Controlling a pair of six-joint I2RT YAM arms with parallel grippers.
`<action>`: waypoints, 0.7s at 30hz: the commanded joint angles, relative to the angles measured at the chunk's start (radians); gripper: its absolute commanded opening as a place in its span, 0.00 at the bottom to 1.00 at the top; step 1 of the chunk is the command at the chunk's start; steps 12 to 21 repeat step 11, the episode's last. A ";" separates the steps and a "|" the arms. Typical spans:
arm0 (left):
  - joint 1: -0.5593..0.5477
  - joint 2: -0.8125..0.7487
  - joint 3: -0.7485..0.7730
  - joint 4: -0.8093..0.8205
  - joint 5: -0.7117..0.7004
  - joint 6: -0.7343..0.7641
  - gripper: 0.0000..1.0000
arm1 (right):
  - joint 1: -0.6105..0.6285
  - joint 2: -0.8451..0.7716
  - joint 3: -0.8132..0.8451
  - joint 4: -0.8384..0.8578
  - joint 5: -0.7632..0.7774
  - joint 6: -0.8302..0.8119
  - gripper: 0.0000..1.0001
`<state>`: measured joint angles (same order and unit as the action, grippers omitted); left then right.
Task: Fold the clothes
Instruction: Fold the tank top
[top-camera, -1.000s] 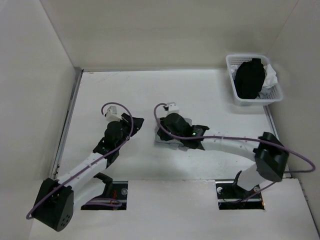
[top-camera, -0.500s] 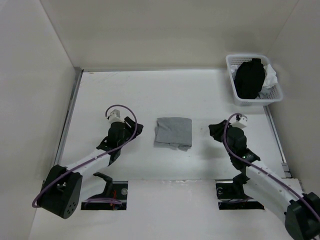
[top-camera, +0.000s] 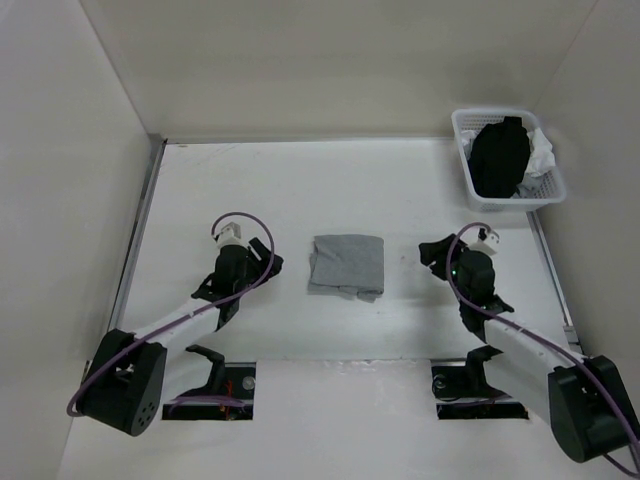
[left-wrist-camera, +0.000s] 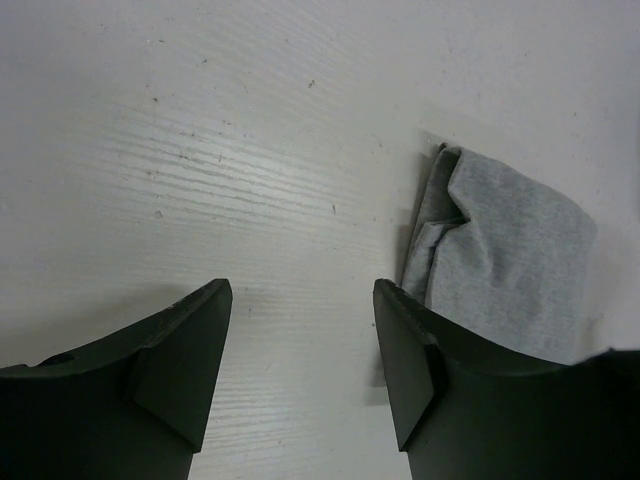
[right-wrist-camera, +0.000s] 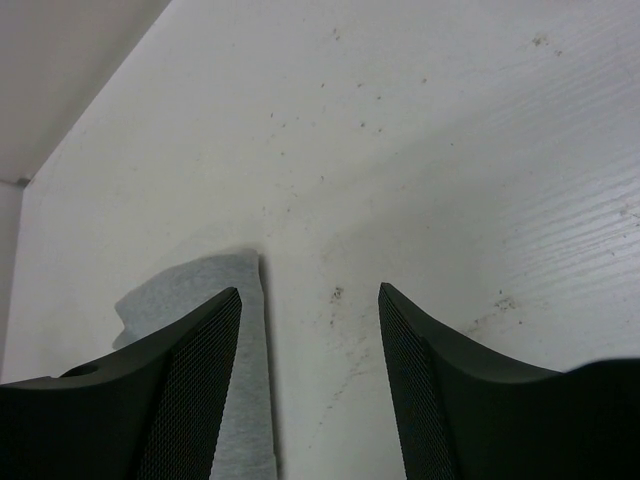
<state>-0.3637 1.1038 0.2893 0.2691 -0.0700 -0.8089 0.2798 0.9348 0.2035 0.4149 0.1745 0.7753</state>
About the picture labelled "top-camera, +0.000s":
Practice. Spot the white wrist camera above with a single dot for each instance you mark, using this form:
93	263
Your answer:
488	242
229	235

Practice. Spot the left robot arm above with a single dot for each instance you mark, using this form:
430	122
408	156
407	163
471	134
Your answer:
162	369

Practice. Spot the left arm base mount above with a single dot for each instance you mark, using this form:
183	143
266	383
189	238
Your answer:
200	384

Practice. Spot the white plastic basket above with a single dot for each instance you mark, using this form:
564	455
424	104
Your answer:
552	191

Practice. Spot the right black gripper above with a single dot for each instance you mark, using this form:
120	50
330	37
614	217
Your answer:
431	251

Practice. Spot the white tank top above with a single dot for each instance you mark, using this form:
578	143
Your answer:
541	161

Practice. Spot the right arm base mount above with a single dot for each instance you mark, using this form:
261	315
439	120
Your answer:
461	391

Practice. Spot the grey tank top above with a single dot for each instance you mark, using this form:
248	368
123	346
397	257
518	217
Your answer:
348	265

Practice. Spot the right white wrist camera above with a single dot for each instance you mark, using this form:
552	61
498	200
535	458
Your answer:
488	242

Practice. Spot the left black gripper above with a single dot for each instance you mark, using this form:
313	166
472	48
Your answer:
261	255

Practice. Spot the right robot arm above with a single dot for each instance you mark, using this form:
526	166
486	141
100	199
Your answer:
582	399

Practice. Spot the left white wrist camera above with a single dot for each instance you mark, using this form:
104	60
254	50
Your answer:
229	235

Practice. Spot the black tank top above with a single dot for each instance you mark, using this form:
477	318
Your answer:
499	157

